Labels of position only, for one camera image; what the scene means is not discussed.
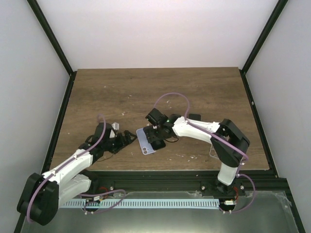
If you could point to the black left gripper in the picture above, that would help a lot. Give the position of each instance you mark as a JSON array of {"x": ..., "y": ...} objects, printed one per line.
[{"x": 122, "y": 143}]

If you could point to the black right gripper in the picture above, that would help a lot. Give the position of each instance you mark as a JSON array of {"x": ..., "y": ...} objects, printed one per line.
[{"x": 149, "y": 135}]

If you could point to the small grey-edged phone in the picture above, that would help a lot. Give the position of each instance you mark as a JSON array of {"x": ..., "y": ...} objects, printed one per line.
[{"x": 196, "y": 117}]

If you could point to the clear magsafe phone case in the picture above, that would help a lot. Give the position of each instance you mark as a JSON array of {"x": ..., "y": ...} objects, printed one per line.
[{"x": 213, "y": 153}]

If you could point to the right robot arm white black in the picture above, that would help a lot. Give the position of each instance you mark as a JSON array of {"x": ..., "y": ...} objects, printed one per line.
[{"x": 226, "y": 139}]

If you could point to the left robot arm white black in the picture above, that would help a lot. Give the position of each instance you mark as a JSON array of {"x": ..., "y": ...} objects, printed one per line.
[{"x": 44, "y": 193}]

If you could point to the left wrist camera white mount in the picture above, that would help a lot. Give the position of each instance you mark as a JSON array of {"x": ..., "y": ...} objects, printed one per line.
[{"x": 115, "y": 127}]

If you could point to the light blue slotted cable duct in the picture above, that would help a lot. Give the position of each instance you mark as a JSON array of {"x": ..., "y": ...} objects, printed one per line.
[{"x": 146, "y": 203}]

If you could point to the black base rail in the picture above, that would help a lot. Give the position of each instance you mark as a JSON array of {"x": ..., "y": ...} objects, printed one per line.
[{"x": 180, "y": 180}]

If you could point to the black frame post left rear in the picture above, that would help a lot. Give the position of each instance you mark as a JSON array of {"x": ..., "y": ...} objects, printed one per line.
[{"x": 36, "y": 9}]

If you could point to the black frame post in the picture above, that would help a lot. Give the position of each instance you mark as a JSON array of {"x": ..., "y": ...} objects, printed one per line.
[
  {"x": 275, "y": 14},
  {"x": 36, "y": 9}
]

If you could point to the black frame post right rear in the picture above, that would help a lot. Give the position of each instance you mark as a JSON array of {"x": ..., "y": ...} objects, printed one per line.
[{"x": 275, "y": 14}]

